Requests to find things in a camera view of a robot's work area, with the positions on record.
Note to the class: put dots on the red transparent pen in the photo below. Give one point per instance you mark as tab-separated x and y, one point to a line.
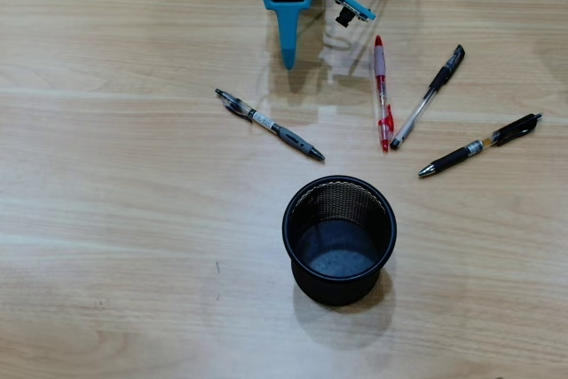
381	86

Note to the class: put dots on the blue mounted wrist camera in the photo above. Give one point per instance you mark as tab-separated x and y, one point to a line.
355	8

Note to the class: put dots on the black grip retractable pen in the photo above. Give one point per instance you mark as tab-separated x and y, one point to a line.
448	159

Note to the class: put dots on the grey grip ballpoint pen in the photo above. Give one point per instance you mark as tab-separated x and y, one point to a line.
290	137

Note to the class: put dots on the black mesh pen holder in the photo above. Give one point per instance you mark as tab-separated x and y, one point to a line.
337	290

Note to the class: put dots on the clear capped black pen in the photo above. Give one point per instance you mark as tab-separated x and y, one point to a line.
441	77

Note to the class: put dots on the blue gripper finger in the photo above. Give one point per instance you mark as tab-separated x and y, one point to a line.
288	33

